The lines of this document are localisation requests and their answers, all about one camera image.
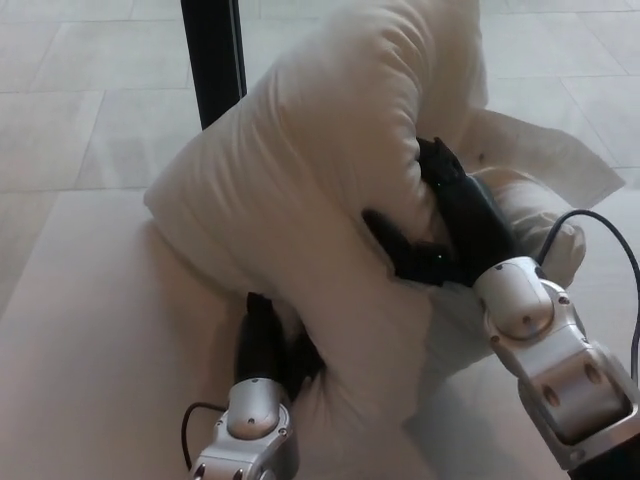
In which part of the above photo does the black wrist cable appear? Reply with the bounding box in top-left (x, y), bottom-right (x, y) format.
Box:
top-left (536, 208), bottom-right (640, 362)
top-left (180, 401), bottom-right (227, 470)

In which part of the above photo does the black metal post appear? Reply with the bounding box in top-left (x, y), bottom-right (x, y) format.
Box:
top-left (179, 0), bottom-right (249, 131)

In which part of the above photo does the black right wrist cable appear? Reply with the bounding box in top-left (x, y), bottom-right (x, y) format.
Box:
top-left (536, 208), bottom-right (640, 362)

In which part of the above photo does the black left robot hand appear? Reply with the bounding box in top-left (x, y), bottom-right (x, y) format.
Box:
top-left (233, 291), bottom-right (325, 407)

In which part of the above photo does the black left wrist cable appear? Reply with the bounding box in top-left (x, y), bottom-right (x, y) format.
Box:
top-left (180, 401), bottom-right (227, 470)

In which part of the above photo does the white square pillow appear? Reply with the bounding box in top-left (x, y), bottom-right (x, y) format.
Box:
top-left (142, 0), bottom-right (627, 480)

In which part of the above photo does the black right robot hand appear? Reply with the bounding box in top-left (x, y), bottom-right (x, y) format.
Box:
top-left (361, 136), bottom-right (519, 290)

